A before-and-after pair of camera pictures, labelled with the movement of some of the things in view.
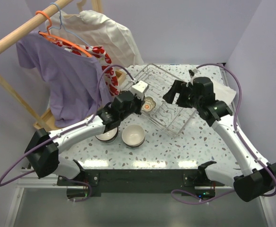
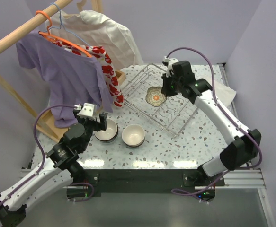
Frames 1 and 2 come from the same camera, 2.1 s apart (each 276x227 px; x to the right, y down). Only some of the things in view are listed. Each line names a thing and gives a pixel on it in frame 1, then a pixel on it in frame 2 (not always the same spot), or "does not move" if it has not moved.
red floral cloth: x=97 y=51 does not move
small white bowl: x=149 y=104 to x=155 y=96
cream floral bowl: x=133 y=135 does not move
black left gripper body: x=139 y=104 to x=96 y=122
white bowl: x=108 y=136 does not move
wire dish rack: x=172 y=116 does not move
